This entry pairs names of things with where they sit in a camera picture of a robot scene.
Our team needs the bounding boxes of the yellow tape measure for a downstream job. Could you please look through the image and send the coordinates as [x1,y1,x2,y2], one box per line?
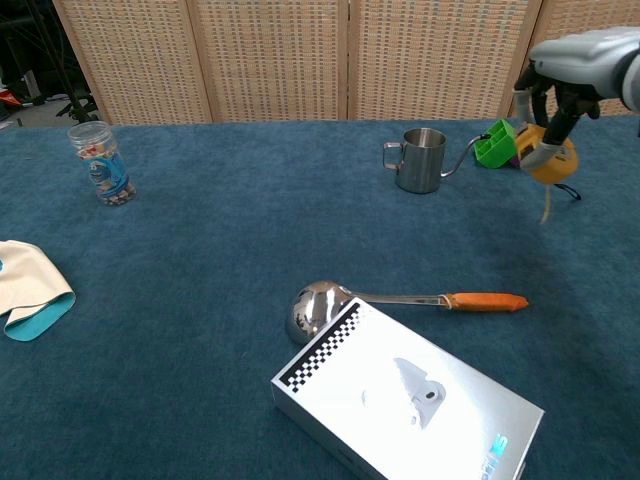
[513,123,584,225]

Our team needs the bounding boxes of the white box checker print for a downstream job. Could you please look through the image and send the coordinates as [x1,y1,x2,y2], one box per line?
[270,296,546,480]

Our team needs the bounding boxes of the steel ladle orange handle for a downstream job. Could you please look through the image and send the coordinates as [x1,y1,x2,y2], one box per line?
[285,280,530,346]

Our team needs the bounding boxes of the blue carpet table mat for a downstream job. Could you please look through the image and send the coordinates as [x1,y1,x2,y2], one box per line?
[0,115,640,480]

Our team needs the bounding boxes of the wicker folding screen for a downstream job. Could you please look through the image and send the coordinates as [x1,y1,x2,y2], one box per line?
[52,0,640,125]

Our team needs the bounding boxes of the white and teal cloth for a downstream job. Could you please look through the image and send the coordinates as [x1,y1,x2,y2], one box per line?
[0,239,77,343]

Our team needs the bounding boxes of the black tripod stand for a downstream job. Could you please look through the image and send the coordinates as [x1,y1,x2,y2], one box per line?
[29,0,101,124]

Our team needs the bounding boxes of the green plastic compartment block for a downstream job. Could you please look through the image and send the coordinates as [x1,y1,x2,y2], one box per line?
[472,118,519,169]

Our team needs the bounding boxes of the steel gooseneck pitcher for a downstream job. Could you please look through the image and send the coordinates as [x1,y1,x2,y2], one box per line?
[382,127,494,195]

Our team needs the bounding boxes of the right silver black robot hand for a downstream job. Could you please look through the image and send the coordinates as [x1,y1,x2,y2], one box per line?
[513,27,640,174]

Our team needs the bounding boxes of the clear cartoon print jar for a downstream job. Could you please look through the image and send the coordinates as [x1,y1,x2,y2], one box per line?
[67,120,137,207]

